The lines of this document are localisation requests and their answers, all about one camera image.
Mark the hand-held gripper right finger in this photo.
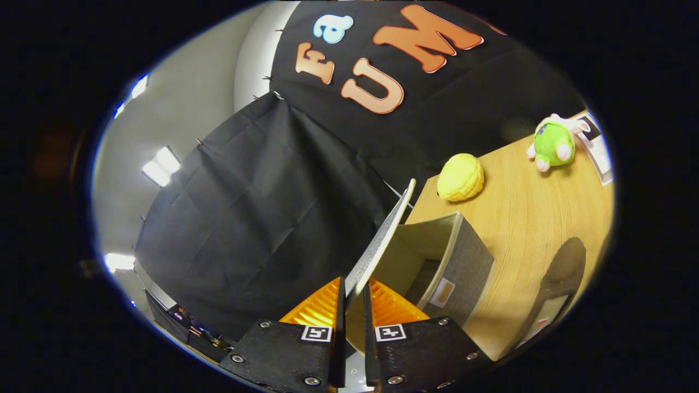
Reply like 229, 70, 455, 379
362, 277, 495, 393

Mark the dark equipment clutter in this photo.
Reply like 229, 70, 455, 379
144, 289, 236, 364

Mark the green and pink plush toy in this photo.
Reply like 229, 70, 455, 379
526, 114, 590, 173

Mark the brown fuzzy shoe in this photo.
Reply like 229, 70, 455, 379
513, 237, 588, 350

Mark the grey fabric storage box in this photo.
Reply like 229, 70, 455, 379
345, 212, 496, 356

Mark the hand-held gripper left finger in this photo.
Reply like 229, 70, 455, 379
218, 276, 347, 393

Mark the white book with portrait cover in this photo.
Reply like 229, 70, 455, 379
573, 109, 615, 186

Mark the black backdrop cloth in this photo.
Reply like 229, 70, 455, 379
134, 0, 588, 342

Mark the yellow bun-shaped plush toy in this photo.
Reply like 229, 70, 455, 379
437, 153, 485, 203

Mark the grey storage box lid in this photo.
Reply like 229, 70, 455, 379
344, 178, 417, 312

